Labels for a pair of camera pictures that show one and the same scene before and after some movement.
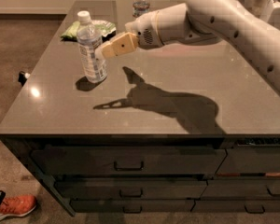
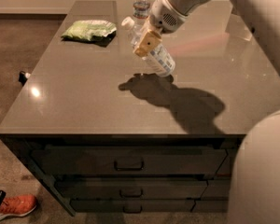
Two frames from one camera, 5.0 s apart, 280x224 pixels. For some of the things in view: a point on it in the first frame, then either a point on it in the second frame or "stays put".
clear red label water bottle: x=141 y=3 stays put
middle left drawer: x=145 y=189 stays put
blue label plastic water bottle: x=91 y=50 -> x=160 y=58
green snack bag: x=107 y=31 stays put
